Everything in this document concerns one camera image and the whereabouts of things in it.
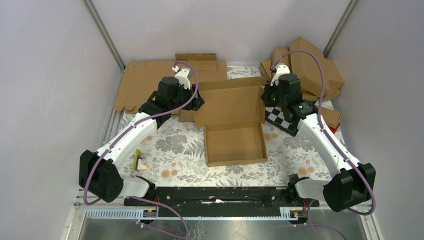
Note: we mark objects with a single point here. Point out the stack of flat cardboard blanks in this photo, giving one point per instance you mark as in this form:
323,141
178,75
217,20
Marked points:
141,78

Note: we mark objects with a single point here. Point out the small green white object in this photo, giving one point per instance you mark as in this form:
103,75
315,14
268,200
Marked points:
138,165

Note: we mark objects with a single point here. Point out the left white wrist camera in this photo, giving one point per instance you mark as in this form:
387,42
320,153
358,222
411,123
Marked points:
183,76

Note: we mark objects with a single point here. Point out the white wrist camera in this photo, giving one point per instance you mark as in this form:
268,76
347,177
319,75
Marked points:
278,70
183,76

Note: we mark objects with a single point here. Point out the aluminium frame rail front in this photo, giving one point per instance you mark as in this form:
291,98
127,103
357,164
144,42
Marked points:
132,209

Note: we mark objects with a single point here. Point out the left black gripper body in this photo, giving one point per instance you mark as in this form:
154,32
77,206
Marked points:
183,94

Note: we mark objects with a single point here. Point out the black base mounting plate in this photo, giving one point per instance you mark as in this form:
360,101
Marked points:
263,202

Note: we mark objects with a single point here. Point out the floral patterned table mat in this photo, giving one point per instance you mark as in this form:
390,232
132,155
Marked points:
175,156

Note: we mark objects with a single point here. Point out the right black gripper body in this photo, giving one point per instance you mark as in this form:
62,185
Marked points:
272,97

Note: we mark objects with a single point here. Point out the folded cardboard box beside red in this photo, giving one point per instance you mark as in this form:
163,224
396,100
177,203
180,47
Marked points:
330,116

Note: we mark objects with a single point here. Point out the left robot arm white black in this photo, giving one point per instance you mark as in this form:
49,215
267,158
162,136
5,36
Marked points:
99,170

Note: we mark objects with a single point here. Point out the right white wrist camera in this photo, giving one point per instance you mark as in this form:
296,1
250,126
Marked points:
278,70

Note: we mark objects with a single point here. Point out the black white checkerboard panel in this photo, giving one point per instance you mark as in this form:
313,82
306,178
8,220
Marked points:
274,116

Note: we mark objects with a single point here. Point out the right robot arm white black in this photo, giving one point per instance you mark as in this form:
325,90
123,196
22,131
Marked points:
351,181

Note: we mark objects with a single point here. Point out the large folded cardboard box top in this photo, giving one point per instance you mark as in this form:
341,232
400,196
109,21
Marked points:
306,68

